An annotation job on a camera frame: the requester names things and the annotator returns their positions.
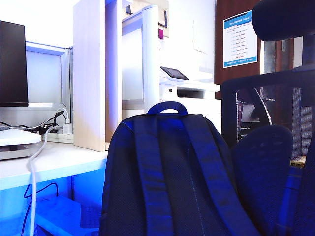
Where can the dark blue backpack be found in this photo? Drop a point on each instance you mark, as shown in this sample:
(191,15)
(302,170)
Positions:
(172,172)

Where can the white desk divider panel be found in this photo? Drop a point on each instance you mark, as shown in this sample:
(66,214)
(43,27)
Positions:
(131,61)

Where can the beige wooden desk shelf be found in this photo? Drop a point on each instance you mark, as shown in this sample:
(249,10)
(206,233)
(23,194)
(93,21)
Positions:
(86,73)

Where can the dark mesh office chair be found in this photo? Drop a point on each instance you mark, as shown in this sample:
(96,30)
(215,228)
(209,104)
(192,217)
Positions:
(270,77)

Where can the white laser printer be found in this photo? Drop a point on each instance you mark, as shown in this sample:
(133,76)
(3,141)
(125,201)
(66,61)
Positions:
(172,91)

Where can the black printer touchscreen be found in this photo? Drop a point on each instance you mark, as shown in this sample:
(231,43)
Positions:
(174,73)

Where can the magenta card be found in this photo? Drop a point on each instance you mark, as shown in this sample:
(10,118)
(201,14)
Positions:
(161,34)

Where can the white charger plug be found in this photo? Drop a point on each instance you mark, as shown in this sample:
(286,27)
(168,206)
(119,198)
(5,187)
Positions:
(68,128)

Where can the white power strip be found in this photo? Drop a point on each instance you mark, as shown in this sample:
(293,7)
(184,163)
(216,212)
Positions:
(61,138)

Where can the brown wooden door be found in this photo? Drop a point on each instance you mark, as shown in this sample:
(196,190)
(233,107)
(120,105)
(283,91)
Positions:
(219,37)

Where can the blue and white poster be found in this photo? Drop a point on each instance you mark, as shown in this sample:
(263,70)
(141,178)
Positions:
(240,39)

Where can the dark padded lumbar cushion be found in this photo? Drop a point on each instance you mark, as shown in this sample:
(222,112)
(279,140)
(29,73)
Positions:
(261,172)

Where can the white computer tower case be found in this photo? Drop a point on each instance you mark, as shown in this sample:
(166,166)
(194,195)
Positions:
(61,216)

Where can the white monitor stand plate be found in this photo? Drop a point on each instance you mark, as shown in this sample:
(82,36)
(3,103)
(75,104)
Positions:
(17,137)

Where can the yellow patterned item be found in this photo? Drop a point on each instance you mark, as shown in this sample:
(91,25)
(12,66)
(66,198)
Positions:
(297,162)

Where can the grey flat base box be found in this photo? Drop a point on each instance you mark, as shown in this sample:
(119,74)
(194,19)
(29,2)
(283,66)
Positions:
(14,153)

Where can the black computer monitor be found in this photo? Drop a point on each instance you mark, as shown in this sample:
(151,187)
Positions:
(12,64)

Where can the white rounded partition post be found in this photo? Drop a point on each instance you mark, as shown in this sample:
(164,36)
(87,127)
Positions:
(150,61)

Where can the black framed wall board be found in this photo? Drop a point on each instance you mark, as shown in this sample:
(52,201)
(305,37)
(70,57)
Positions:
(161,17)

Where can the small black wall box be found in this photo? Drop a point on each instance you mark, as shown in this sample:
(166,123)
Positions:
(128,9)

